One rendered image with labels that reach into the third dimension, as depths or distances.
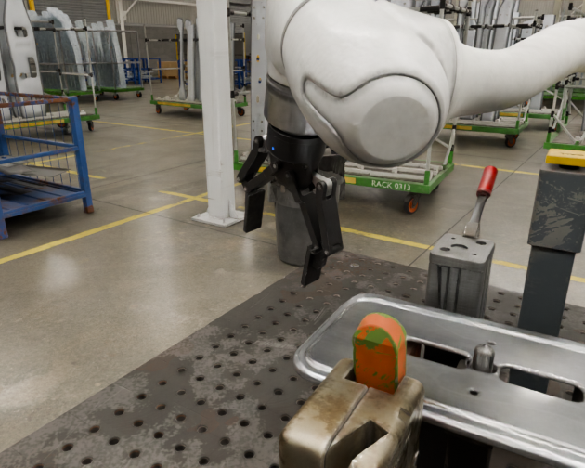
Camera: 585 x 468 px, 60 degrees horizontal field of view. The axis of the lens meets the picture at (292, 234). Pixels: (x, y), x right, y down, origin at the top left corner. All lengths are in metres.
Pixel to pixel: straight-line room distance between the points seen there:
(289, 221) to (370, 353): 2.72
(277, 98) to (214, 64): 3.27
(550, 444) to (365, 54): 0.34
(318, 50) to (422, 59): 0.08
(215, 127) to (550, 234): 3.30
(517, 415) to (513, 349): 0.11
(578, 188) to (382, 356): 0.47
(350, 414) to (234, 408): 0.59
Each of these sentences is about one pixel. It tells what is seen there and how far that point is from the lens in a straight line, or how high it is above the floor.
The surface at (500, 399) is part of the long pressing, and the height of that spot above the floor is 1.00.
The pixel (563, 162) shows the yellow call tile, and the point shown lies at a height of 1.15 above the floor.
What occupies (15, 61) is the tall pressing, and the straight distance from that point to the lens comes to 8.82.
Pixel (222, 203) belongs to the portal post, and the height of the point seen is 0.15.
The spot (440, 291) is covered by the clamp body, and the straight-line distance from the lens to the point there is 0.66.
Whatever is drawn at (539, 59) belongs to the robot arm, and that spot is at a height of 1.29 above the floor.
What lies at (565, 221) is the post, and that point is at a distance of 0.80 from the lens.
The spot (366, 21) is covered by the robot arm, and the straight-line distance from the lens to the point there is 0.41.
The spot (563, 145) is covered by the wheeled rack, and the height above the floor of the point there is 0.26.
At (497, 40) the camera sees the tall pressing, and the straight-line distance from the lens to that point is 8.06.
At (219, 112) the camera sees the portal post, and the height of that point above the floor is 0.85.
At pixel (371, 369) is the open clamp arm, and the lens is 0.40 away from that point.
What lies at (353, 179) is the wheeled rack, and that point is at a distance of 4.34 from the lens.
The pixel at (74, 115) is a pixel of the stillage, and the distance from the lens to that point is 4.40.
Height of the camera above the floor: 1.30
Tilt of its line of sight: 20 degrees down
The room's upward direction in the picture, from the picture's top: straight up
